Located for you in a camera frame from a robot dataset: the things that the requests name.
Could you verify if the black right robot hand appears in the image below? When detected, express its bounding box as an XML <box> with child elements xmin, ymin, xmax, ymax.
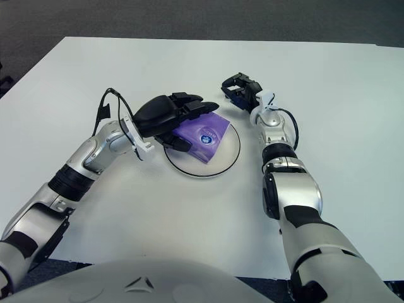
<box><xmin>220</xmin><ymin>72</ymin><xmax>263</xmax><ymax>115</ymax></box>

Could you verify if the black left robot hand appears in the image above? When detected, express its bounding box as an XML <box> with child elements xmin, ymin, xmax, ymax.
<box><xmin>132</xmin><ymin>92</ymin><xmax>220</xmax><ymax>152</ymax></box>

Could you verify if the purple tissue paper pack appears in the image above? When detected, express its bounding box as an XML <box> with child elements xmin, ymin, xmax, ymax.
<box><xmin>172</xmin><ymin>112</ymin><xmax>231</xmax><ymax>164</ymax></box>

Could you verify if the white plate with black rim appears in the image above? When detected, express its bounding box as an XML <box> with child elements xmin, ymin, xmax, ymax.
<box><xmin>163</xmin><ymin>118</ymin><xmax>241</xmax><ymax>179</ymax></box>

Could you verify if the white right wrist sensor box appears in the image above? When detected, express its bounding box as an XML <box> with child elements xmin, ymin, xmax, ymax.
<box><xmin>255</xmin><ymin>90</ymin><xmax>277</xmax><ymax>111</ymax></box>

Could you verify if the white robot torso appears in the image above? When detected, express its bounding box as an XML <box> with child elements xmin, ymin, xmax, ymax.
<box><xmin>0</xmin><ymin>258</ymin><xmax>285</xmax><ymax>303</ymax></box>

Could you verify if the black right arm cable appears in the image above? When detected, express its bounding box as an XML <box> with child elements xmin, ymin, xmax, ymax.
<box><xmin>277</xmin><ymin>107</ymin><xmax>299</xmax><ymax>151</ymax></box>

